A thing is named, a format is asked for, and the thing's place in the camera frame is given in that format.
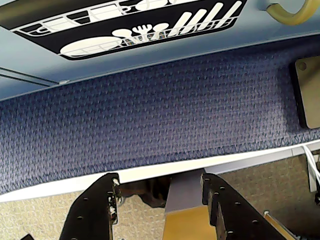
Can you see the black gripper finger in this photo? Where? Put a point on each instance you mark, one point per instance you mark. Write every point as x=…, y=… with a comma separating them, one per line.
x=87, y=215
x=235, y=215

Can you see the tan board with hole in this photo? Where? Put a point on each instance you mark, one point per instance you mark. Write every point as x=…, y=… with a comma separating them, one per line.
x=311, y=95

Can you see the blue toy kitchen body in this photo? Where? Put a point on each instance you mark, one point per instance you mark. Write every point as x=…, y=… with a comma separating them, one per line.
x=15, y=86

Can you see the dishwasher door with dish print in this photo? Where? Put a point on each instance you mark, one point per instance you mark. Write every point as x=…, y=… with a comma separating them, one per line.
x=175, y=46

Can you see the gray and wooden post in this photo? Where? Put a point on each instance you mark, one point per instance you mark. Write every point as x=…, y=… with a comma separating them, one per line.
x=185, y=195

